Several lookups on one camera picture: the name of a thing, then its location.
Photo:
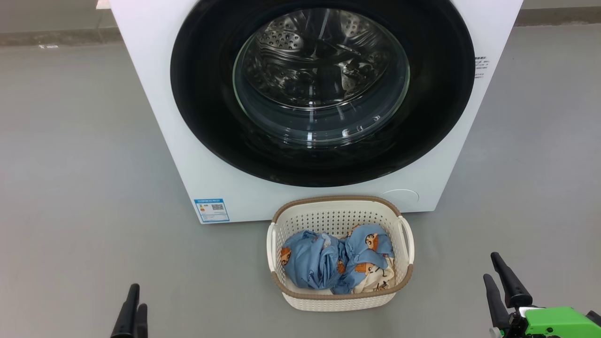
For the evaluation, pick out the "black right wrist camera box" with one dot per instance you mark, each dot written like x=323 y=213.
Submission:
x=594 y=318

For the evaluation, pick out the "round white filter cover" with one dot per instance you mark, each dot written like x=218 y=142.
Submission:
x=400 y=197

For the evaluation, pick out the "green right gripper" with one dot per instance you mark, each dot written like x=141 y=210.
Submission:
x=554 y=324

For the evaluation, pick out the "blue garment with orange print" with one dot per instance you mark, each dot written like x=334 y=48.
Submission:
x=312 y=260

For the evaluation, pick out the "blue energy label sticker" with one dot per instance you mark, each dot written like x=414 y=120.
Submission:
x=211 y=210

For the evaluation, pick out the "steel washing machine drum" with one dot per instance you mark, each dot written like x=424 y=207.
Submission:
x=319 y=56

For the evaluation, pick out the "cream perforated laundry basket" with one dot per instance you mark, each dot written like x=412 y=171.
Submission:
x=338 y=213

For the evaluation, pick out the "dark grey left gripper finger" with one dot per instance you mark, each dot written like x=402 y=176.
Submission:
x=142 y=324
x=127 y=319

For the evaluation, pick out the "white front-load washing machine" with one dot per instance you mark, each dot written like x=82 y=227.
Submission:
x=155 y=108

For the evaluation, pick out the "black round glass washer door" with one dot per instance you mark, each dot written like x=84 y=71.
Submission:
x=206 y=103

